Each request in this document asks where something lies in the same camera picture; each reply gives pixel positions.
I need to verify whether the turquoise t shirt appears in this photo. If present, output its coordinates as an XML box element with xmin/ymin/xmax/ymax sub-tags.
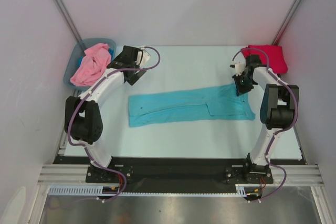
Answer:
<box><xmin>128</xmin><ymin>84</ymin><xmax>256</xmax><ymax>127</ymax></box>

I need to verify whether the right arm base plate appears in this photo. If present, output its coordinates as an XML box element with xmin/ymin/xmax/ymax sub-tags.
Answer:
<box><xmin>224</xmin><ymin>163</ymin><xmax>274</xmax><ymax>185</ymax></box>

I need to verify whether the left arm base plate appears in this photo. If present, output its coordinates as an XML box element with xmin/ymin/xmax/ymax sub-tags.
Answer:
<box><xmin>85</xmin><ymin>157</ymin><xmax>135</xmax><ymax>184</ymax></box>

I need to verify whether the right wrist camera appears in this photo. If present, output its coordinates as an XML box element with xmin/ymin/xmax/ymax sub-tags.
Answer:
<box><xmin>230</xmin><ymin>61</ymin><xmax>246</xmax><ymax>76</ymax></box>

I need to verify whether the aluminium front rail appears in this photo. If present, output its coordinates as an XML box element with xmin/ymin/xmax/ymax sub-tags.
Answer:
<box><xmin>37</xmin><ymin>164</ymin><xmax>324</xmax><ymax>187</ymax></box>

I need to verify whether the right corner aluminium post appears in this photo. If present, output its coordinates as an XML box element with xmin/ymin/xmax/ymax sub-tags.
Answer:
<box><xmin>271</xmin><ymin>0</ymin><xmax>304</xmax><ymax>46</ymax></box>

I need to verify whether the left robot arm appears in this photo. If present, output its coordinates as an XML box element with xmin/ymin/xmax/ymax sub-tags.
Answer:
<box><xmin>64</xmin><ymin>46</ymin><xmax>150</xmax><ymax>182</ymax></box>

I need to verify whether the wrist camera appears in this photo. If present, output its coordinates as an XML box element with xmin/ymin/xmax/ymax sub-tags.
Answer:
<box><xmin>230</xmin><ymin>61</ymin><xmax>246</xmax><ymax>76</ymax></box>
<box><xmin>135</xmin><ymin>47</ymin><xmax>151</xmax><ymax>68</ymax></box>

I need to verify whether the left corner aluminium post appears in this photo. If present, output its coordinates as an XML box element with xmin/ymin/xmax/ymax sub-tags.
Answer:
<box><xmin>53</xmin><ymin>0</ymin><xmax>82</xmax><ymax>42</ymax></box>

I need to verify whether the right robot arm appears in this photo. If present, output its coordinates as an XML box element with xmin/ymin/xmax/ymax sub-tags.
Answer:
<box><xmin>230</xmin><ymin>55</ymin><xmax>299</xmax><ymax>183</ymax></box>

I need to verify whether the corner aluminium post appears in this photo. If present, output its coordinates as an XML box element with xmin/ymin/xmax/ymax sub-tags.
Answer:
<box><xmin>53</xmin><ymin>0</ymin><xmax>82</xmax><ymax>42</ymax></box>
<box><xmin>271</xmin><ymin>0</ymin><xmax>304</xmax><ymax>46</ymax></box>

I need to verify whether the left slotted cable duct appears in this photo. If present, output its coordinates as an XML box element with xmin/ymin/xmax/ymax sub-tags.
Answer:
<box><xmin>49</xmin><ymin>185</ymin><xmax>120</xmax><ymax>196</ymax></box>

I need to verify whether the folded red t shirt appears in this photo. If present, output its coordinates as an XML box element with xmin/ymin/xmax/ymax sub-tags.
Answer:
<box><xmin>242</xmin><ymin>45</ymin><xmax>288</xmax><ymax>74</ymax></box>

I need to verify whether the pink t shirt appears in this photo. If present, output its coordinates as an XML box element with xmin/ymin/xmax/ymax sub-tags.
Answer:
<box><xmin>70</xmin><ymin>43</ymin><xmax>112</xmax><ymax>87</ymax></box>

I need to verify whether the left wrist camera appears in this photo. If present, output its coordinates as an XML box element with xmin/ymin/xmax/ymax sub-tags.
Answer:
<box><xmin>135</xmin><ymin>47</ymin><xmax>151</xmax><ymax>68</ymax></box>

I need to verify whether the blue plastic basket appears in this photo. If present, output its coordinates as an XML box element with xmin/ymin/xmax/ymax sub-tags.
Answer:
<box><xmin>63</xmin><ymin>38</ymin><xmax>117</xmax><ymax>91</ymax></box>

